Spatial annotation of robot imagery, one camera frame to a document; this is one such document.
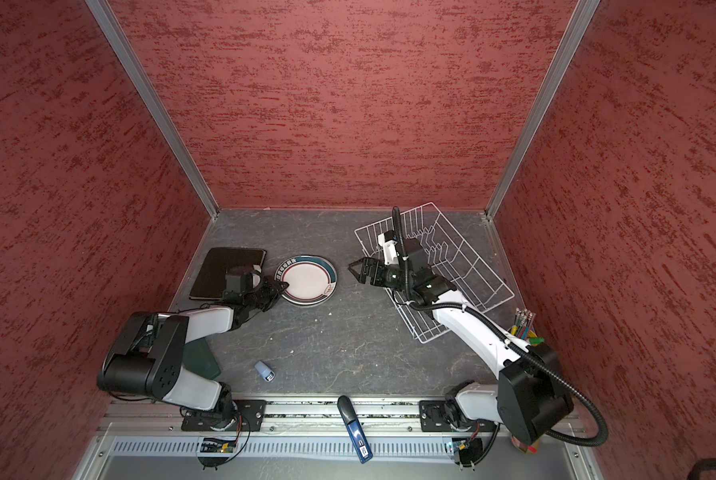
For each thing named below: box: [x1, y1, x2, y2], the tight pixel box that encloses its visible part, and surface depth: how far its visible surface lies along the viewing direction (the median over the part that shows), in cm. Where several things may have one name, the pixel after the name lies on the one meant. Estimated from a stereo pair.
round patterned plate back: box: [274, 254, 338, 306], surface depth 99 cm
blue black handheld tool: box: [336, 395, 373, 464], surface depth 71 cm
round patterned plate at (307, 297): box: [281, 290, 335, 306], surface depth 94 cm
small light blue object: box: [254, 360, 276, 383], surface depth 81 cm
